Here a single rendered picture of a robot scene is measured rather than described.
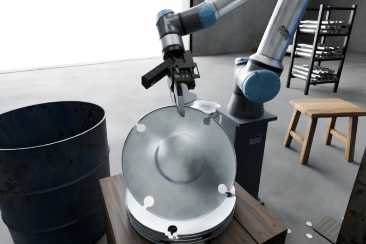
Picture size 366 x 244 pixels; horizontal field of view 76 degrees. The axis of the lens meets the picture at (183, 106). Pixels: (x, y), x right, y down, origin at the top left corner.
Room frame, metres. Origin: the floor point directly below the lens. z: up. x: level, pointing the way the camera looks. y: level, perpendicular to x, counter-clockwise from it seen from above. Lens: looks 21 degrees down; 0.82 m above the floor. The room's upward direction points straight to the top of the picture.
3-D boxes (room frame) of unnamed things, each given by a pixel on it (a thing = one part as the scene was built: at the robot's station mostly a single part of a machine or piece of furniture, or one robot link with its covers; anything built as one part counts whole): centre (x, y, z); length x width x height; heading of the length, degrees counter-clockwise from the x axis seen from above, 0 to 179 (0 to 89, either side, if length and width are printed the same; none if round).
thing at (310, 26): (2.79, -1.55, 0.47); 0.46 x 0.43 x 0.95; 14
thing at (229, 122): (0.93, -0.26, 0.23); 0.19 x 0.19 x 0.45; 23
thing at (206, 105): (1.56, -0.12, 0.24); 0.29 x 0.29 x 0.01
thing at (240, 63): (0.92, -0.26, 0.62); 0.13 x 0.12 x 0.14; 178
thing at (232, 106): (0.93, -0.26, 0.50); 0.15 x 0.15 x 0.10
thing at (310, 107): (1.34, -0.87, 0.16); 0.34 x 0.24 x 0.34; 95
